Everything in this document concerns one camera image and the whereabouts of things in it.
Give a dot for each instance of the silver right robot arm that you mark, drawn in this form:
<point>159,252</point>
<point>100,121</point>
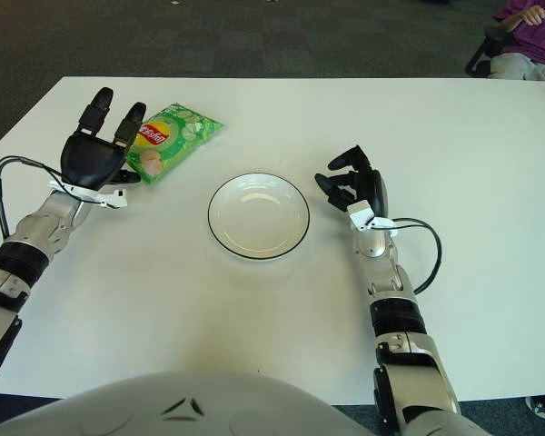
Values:
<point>418,363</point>

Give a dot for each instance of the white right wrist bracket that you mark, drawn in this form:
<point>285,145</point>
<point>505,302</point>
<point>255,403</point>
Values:
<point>361,211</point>

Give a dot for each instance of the green potato chips bag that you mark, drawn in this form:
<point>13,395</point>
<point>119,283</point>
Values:
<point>186,131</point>

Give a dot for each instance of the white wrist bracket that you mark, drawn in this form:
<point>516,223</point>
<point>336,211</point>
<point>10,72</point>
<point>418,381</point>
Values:
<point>361,211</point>
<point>115,199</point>

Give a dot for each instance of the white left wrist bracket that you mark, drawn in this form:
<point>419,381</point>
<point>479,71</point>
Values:
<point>115,199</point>

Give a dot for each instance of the black office chair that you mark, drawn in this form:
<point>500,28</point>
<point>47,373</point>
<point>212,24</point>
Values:
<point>477,56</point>

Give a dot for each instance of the white plate with black rim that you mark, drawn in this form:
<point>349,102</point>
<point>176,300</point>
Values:
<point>259,218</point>

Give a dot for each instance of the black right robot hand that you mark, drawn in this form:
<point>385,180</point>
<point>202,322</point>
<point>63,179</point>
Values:
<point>372,181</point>

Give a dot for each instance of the silver robot torso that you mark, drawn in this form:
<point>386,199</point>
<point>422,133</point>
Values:
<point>118,409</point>

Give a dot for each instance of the person in purple shirt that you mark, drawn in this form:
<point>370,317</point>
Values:
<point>536,36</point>

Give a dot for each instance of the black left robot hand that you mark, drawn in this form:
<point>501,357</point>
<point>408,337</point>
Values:
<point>86,159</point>

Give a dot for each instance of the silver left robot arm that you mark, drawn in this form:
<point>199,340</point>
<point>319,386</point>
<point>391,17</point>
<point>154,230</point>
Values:
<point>9,268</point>

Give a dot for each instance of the sneaker shoe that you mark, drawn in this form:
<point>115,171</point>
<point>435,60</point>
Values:
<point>537,406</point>

